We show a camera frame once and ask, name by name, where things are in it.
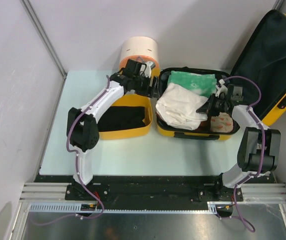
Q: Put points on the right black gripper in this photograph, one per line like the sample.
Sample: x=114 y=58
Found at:
x=207 y=107

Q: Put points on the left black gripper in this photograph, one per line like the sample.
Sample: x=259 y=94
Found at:
x=148 y=90

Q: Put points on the brown cloth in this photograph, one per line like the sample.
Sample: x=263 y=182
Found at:
x=203 y=126

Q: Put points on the tulip print mesh pouch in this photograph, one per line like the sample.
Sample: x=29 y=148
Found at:
x=222 y=123

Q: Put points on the white fluffy towel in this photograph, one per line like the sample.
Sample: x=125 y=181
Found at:
x=177 y=107

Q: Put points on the yellow plastic basket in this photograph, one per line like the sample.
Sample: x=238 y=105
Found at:
x=131 y=100

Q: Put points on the black garment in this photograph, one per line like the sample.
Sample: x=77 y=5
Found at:
x=122 y=118

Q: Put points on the yellow Pikachu suitcase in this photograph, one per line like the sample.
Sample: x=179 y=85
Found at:
x=263 y=60

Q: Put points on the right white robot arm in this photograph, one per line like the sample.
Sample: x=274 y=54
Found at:
x=259 y=148

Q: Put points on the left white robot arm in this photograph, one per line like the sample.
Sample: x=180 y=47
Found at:
x=82 y=124

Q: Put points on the green white patterned towel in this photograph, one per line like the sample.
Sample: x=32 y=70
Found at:
x=201 y=84

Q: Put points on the pastel round drawer box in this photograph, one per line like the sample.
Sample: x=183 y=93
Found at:
x=140 y=48

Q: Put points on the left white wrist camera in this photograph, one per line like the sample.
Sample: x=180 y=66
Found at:
x=146 y=68

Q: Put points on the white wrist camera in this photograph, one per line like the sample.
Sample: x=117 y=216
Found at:
x=146 y=68
x=221 y=89

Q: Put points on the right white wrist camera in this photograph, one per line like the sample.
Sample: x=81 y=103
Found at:
x=221 y=89

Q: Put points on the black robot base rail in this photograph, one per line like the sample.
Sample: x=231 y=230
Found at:
x=152 y=192

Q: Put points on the white slotted cable duct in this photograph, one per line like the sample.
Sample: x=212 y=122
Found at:
x=70 y=208

